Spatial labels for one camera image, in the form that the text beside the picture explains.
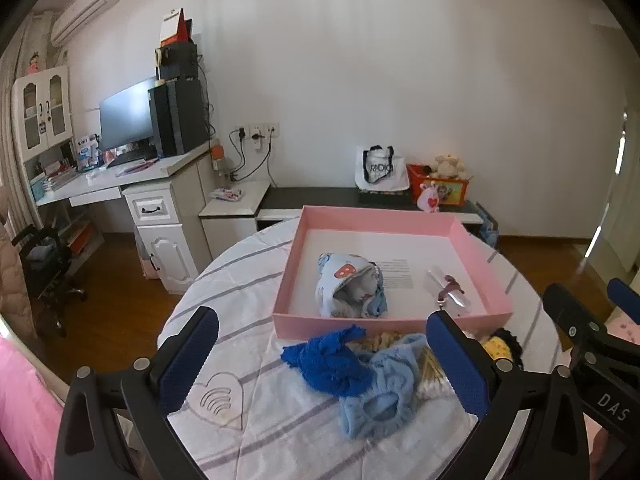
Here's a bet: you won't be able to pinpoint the red and white carton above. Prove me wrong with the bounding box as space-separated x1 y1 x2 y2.
160 8 194 46

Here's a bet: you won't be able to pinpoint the beige quilted jacket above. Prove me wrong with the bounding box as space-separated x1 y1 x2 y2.
0 190 33 333

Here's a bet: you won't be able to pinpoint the black top low bench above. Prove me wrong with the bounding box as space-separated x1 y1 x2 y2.
256 186 484 227

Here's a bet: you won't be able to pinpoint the black crochet piece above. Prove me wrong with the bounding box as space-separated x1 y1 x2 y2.
492 327 527 370

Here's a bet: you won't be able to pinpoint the packaged hair clips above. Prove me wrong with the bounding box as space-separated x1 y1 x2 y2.
415 346 455 402

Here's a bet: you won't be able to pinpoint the black keyboard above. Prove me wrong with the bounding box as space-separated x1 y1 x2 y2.
106 150 158 168

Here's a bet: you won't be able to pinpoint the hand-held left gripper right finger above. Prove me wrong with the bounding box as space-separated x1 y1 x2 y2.
425 310 593 480

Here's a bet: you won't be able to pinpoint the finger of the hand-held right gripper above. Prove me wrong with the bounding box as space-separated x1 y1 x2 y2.
607 278 640 326
543 284 608 348

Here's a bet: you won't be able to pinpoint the black power cable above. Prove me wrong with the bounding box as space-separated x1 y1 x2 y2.
229 130 251 182
242 132 279 188

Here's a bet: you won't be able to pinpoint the cream plush sheep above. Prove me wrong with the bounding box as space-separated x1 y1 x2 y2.
432 154 471 179

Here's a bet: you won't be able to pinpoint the light blue fluffy headband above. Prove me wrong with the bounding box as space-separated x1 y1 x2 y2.
340 334 436 441

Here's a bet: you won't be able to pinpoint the printed white baby hat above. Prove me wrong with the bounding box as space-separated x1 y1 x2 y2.
315 252 388 318

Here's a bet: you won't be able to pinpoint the white desk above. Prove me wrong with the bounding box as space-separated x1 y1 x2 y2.
35 141 221 296

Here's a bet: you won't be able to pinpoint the black computer monitor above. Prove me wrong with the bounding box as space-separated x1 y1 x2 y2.
99 77 158 151

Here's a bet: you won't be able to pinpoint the blue cardboard boxes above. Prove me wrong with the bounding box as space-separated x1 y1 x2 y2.
475 202 500 248

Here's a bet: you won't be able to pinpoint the white tote bag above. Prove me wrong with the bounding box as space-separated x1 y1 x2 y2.
356 145 410 193

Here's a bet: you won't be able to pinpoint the black office chair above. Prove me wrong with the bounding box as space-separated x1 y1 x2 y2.
12 225 88 338

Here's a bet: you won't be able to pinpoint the yellow crochet fish toy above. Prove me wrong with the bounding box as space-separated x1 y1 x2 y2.
477 335 516 362

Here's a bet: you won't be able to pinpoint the blue and white box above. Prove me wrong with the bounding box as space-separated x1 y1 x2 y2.
75 134 101 171

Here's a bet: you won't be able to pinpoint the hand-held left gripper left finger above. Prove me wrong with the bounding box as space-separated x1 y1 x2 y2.
54 305 221 480

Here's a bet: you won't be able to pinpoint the white glass-door cabinet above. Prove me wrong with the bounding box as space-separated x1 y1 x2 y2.
11 65 76 161

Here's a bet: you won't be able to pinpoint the dark blue knitted headband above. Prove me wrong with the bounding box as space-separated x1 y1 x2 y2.
281 324 373 397

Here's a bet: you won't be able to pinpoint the brown hair scrunchie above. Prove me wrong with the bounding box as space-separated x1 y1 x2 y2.
357 332 401 356

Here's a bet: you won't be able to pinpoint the pink plush toy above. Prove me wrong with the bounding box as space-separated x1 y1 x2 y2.
417 182 442 213

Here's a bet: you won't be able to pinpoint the white air conditioner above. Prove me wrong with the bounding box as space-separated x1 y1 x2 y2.
50 0 123 45

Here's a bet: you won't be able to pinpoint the stack of books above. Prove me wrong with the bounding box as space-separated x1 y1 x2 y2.
30 162 78 196

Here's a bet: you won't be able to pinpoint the pink cardboard box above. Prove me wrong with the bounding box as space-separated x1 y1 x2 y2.
272 205 514 341

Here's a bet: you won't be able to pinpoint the white side table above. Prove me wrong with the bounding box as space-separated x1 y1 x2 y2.
199 180 272 251

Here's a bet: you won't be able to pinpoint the black box on tower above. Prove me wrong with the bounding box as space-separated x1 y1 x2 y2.
159 42 200 82

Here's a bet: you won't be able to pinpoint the black computer tower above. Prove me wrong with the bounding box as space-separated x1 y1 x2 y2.
148 79 208 157

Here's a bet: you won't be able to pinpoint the pink floral pillow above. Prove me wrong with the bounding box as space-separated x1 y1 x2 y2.
560 305 640 466

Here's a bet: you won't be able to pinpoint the clear plastic packet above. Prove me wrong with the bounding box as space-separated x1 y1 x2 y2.
425 267 468 317

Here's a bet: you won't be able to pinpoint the striped white tablecloth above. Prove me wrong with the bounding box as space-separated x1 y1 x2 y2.
157 217 563 480

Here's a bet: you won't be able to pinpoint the pink blanket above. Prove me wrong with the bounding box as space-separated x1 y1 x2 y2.
0 335 66 480

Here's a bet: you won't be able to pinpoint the red toy box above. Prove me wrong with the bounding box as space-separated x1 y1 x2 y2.
406 164 473 207

